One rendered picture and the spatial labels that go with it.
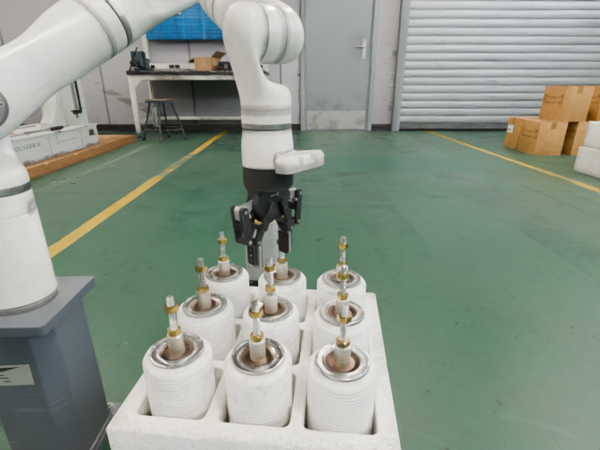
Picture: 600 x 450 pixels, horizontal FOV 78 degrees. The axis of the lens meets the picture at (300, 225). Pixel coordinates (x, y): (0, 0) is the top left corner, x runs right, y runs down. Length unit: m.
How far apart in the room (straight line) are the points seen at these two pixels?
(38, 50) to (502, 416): 0.98
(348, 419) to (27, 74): 0.61
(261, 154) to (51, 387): 0.48
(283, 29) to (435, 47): 5.21
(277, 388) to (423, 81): 5.30
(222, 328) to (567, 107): 3.82
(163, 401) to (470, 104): 5.62
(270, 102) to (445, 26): 5.30
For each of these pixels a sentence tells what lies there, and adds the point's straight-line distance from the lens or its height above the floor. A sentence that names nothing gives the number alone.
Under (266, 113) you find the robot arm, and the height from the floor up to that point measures 0.57.
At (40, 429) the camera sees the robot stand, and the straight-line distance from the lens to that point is 0.78.
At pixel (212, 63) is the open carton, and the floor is 0.85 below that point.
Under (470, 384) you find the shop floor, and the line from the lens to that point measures 0.96.
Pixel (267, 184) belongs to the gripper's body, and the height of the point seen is 0.48.
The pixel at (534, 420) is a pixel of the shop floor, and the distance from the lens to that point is 0.93.
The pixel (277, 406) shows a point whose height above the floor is 0.20.
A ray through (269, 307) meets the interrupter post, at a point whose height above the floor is 0.26.
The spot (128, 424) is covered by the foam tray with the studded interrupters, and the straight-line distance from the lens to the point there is 0.62.
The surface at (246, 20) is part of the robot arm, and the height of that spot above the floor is 0.68.
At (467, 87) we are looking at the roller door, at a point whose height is 0.58.
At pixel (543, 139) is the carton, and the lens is 4.09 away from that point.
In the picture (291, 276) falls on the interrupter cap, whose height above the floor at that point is 0.25.
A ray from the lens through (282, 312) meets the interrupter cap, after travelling 0.64.
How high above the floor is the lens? 0.61
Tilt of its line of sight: 21 degrees down
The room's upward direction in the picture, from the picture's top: straight up
